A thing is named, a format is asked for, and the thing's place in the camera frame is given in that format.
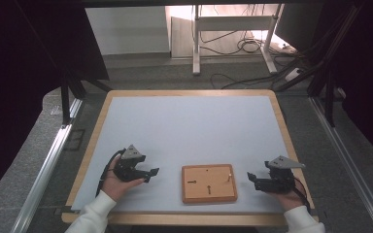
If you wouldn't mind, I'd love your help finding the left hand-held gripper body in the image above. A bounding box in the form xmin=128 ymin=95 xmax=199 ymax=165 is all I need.
xmin=113 ymin=144 xmax=147 ymax=183

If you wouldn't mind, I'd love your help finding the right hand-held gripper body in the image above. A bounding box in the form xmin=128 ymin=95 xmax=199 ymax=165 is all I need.
xmin=263 ymin=155 xmax=307 ymax=195

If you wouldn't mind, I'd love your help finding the wooden photo frame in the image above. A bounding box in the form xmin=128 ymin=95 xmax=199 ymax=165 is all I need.
xmin=181 ymin=163 xmax=239 ymax=205

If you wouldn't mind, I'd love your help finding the person's right hand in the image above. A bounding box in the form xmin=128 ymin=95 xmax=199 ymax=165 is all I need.
xmin=264 ymin=184 xmax=306 ymax=212

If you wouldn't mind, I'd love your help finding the person's left hand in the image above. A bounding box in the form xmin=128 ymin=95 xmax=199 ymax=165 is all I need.
xmin=101 ymin=154 xmax=146 ymax=203

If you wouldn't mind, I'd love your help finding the white table mat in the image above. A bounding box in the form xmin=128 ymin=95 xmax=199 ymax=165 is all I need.
xmin=70 ymin=95 xmax=307 ymax=215

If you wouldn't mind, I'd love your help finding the dark floor grate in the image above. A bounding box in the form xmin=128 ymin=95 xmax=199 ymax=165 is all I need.
xmin=64 ymin=128 xmax=86 ymax=151

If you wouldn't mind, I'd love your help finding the black metal stand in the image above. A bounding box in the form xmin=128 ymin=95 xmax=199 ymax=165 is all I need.
xmin=59 ymin=69 xmax=114 ymax=126
xmin=305 ymin=69 xmax=338 ymax=128

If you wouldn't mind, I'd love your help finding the white power strip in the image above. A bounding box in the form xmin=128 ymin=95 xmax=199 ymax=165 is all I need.
xmin=284 ymin=66 xmax=306 ymax=83

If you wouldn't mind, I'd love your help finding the dark curtain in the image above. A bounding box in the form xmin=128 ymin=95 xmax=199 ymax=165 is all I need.
xmin=0 ymin=0 xmax=110 ymax=210
xmin=320 ymin=0 xmax=373 ymax=161

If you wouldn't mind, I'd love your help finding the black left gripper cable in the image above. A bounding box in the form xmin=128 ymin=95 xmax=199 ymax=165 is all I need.
xmin=94 ymin=148 xmax=127 ymax=198

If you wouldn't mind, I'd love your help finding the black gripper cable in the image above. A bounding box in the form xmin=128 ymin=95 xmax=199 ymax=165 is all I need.
xmin=290 ymin=176 xmax=313 ymax=216
xmin=94 ymin=148 xmax=127 ymax=198

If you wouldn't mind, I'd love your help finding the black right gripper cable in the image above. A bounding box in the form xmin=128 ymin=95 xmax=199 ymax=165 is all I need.
xmin=290 ymin=176 xmax=313 ymax=216

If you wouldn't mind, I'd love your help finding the aluminium rail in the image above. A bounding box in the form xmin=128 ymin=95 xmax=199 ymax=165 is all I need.
xmin=10 ymin=98 xmax=84 ymax=233
xmin=308 ymin=96 xmax=373 ymax=233

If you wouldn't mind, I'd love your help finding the black floor cable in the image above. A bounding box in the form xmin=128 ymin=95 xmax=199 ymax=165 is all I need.
xmin=210 ymin=66 xmax=294 ymax=90

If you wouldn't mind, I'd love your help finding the coiled black cable bundle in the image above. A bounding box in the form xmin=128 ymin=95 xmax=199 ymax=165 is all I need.
xmin=199 ymin=29 xmax=275 ymax=56

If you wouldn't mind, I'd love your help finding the white metal desk frame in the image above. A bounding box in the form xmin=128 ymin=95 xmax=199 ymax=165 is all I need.
xmin=191 ymin=3 xmax=285 ymax=77

